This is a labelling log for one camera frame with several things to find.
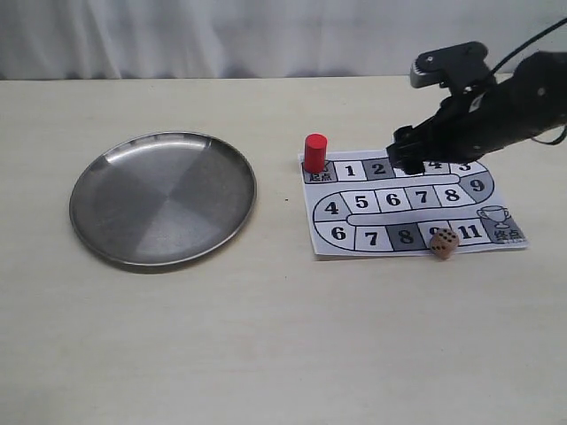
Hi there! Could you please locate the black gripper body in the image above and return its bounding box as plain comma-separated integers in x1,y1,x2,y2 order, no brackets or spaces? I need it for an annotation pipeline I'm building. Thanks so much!
392,90,509,164

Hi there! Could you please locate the red cylinder game piece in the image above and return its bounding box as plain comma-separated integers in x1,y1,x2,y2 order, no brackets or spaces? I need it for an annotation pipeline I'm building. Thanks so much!
304,133,328,174

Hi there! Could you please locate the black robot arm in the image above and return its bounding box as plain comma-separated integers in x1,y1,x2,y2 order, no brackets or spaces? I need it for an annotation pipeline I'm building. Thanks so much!
386,51,566,175

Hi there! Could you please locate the printed paper game board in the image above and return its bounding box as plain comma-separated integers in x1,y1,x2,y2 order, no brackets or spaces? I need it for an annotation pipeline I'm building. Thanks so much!
302,151,528,257

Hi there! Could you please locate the wooden die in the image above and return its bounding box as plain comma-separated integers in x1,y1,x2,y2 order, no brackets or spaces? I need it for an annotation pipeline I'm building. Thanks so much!
430,228,460,260

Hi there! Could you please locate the round stainless steel plate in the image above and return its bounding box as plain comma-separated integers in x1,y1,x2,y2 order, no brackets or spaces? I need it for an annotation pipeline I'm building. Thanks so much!
68,131,257,269

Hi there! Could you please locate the white backdrop curtain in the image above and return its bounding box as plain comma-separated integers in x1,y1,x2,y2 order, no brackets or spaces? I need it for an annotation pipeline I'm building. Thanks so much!
1,1,566,80

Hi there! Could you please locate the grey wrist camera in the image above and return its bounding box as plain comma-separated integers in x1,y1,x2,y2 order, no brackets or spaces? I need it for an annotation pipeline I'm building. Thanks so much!
409,41,489,91

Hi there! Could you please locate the black cable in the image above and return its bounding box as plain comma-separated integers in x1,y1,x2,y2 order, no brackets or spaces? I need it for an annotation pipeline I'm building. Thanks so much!
491,17,567,74

